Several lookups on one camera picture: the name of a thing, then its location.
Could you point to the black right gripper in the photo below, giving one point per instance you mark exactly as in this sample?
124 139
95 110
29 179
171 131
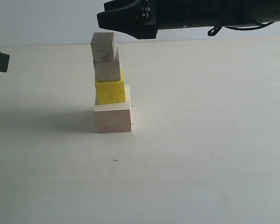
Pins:
142 19

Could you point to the small wooden cube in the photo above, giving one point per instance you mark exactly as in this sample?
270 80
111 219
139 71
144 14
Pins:
103 46

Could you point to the medium wooden cube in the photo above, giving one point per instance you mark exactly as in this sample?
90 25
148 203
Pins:
108 71

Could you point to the yellow cube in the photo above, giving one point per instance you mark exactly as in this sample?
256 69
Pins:
111 92

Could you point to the large light wooden cube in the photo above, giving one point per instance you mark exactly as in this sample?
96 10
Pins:
114 118

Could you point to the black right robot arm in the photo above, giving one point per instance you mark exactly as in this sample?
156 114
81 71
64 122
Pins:
233 14

